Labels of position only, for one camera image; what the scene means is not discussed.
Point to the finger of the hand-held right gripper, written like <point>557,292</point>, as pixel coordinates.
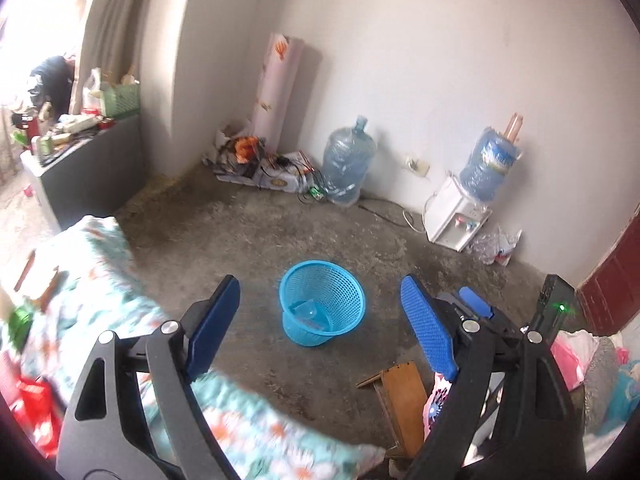
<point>477,302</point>

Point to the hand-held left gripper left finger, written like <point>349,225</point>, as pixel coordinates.
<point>215,330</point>

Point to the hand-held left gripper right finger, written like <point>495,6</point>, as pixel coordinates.
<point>431,332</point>

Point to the blue plastic mesh basket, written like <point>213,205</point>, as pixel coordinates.
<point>335,285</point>

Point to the crumpled clear plastic bags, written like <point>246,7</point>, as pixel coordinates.
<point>495,246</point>

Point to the dark red door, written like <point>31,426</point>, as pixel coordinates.
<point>612,285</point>

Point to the small wooden stool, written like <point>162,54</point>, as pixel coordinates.
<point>402,395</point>

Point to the pink floral cloth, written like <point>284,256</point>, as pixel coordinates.
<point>436,405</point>

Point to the white water dispenser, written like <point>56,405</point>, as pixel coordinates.
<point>450,212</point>

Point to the clear plastic cup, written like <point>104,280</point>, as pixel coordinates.
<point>309,316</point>

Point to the floral blanket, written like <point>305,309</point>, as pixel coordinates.
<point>100,260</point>

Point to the blue labelled water bottle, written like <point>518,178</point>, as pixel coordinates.
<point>487,165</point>

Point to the cardboard box of clutter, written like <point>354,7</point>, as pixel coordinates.
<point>270,175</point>

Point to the small green can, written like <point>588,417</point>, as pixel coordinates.
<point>315,193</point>

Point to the blue empty water jug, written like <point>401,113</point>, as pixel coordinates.
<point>347,162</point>

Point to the red plastic packet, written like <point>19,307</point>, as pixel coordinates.
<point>35,405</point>

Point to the green shiny packet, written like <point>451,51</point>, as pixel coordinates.
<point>20,322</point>

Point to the grey low cabinet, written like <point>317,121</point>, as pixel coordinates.
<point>95,175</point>

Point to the small pink object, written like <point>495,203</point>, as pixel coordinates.
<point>29,190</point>

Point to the green plastic storage basket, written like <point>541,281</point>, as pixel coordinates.
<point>121,101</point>

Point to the pink rolled mat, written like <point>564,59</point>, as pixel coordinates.
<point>277,90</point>

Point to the white plastic bag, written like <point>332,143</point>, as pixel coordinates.
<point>92,91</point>

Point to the red thermos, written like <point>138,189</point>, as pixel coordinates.
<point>25,122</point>

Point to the black bag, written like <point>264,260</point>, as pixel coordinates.
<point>50,80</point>

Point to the beige curtain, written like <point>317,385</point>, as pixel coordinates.
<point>112,20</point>

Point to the white wall socket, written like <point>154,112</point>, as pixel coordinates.
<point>417,166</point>

